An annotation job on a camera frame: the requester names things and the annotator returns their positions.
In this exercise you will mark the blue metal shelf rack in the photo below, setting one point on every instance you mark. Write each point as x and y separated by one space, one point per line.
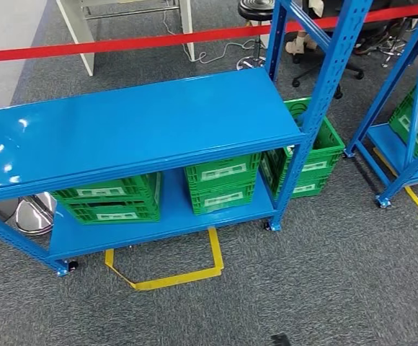
140 119
403 143

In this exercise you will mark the red barrier belt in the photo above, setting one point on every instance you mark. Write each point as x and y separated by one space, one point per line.
140 43

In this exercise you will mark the black round stool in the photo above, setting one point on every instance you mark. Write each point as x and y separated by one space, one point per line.
256 12

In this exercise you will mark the person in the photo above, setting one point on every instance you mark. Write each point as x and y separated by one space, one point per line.
297 45

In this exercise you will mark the black office chair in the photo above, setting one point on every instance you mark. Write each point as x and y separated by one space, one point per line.
345 69

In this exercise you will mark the white table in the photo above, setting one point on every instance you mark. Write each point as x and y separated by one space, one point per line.
79 33

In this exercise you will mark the chrome stool base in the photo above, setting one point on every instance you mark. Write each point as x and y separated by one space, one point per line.
392 48

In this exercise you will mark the chrome stanchion post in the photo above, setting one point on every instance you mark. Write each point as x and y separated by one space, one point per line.
35 217

